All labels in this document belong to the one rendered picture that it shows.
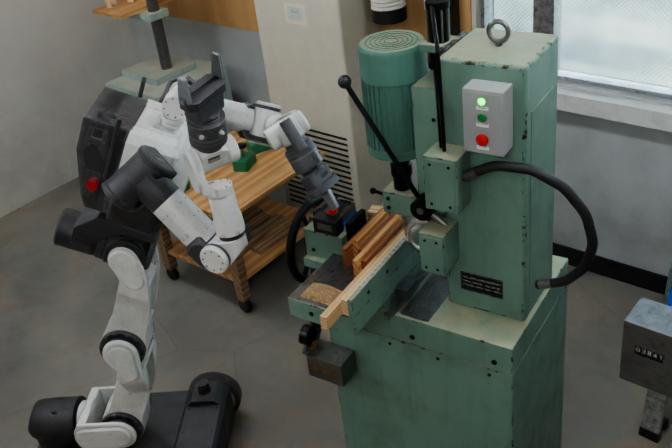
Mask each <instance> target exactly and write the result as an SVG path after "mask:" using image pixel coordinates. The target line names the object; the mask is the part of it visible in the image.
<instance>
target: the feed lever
mask: <svg viewBox="0 0 672 448"><path fill-rule="evenodd" d="M351 82H352V81H351V78H350V77H349V76H348V75H342V76H340V77H339V78H338V85H339V87H341V88H342V89H346V90H347V92H348V93H349V95H350V96H351V98H352V99H353V101H354V103H355V104H356V106H357V107H358V109H359V110H360V112H361V113H362V115H363V117H364V118H365V120H366V121H367V123H368V124H369V126H370V128H371V129H372V131H373V132H374V134H375V135H376V137H377V138H378V140H379V142H380V143H381V145H382V146H383V148H384V149H385V151H386V153H387V154H388V156H389V157H390V159H391V160H392V162H393V163H394V165H395V167H396V168H397V170H398V171H399V173H400V174H401V176H402V178H403V179H404V181H405V182H406V184H407V185H408V187H409V188H410V190H411V192H412V193H413V195H414V196H415V198H416V199H415V200H414V201H413V202H412V203H411V205H410V211H411V213H412V215H413V216H414V217H415V218H416V219H418V220H420V221H426V220H428V219H429V218H430V217H432V218H433V219H435V220H436V221H437V222H438V223H439V224H440V225H443V226H446V225H448V223H447V222H446V221H445V220H444V219H443V218H442V217H441V216H439V215H438V214H437V213H436V211H437V210H433V209H428V208H426V201H425V192H424V193H421V194H419V192H418V191H417V189H416V188H415V186H414V185H413V183H412V181H411V180H410V178H409V177H408V175H407V174H406V172H405V170H404V169H403V167H402V166H401V164H400V163H399V161H398V160H397V158H396V156H395V155H394V153H393V152H392V150H391V149H390V147H389V145H388V144H387V142H386V141H385V139H384V138H383V136H382V134H381V133H380V131H379V130H378V128H377V127H376V125H375V123H374V122H373V120H372V119H371V117H370V116H369V114H368V113H367V111H366V109H365V108H364V106H363V105H362V103H361V102H360V100H359V98H358V97H357V95H356V94H355V92H354V91H353V89H352V87H351Z"/></svg>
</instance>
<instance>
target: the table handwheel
mask: <svg viewBox="0 0 672 448"><path fill-rule="evenodd" d="M323 201H324V199H323V197H322V196H320V197H319V198H317V199H314V200H312V201H308V200H306V201H305V202H304V203H303V204H302V206H301V207H300V208H299V210H298V211H297V213H296V214H295V216H294V218H293V221H292V223H291V226H290V229H289V232H288V236H287V242H286V262H287V266H288V269H289V272H290V274H291V276H292V277H293V278H294V279H295V280H296V281H297V282H299V283H303V282H304V281H305V280H306V279H307V278H308V277H309V276H310V274H309V275H308V271H309V267H307V266H304V270H303V273H300V271H299V270H298V268H297V265H296V260H295V243H296V238H297V234H298V230H299V227H300V225H301V223H302V221H303V223H304V225H305V227H306V226H307V225H308V224H309V222H308V220H307V218H306V214H307V213H308V211H309V210H310V209H311V208H312V207H313V206H315V205H316V204H319V203H322V202H323Z"/></svg>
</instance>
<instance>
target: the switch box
mask: <svg viewBox="0 0 672 448"><path fill-rule="evenodd" d="M480 97H483V98H485V100H486V104H485V105H483V106H482V107H488V111H484V110H477V109H476V106H481V105H479V104H478V98H480ZM462 101H463V130H464V150H465V151H471V152H477V153H483V154H489V155H495V156H500V157H504V156H505V155H506V154H507V152H508V151H509V150H510V149H511V148H512V147H513V84H512V83H504V82H496V81H488V80H479V79H472V80H470V81H469V82H468V83H467V84H466V85H465V86H464V87H463V88H462ZM479 113H485V114H486V116H487V121H486V122H484V123H483V124H489V128H486V127H479V126H476V123H482V122H480V121H478V119H477V115H478V114H479ZM479 134H484V135H486V136H487V138H488V144H487V145H486V146H485V147H489V151H488V150H482V149H477V145H478V144H477V143H476V136H477V135H479Z"/></svg>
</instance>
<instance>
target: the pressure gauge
mask: <svg viewBox="0 0 672 448"><path fill-rule="evenodd" d="M316 337H317V329H316V327H315V326H312V325H309V324H304V325H303V326H302V327H301V328H300V330H299V333H298V342H299V343H300V344H303V345H306V346H311V350H312V349H314V348H316V342H315V340H316Z"/></svg>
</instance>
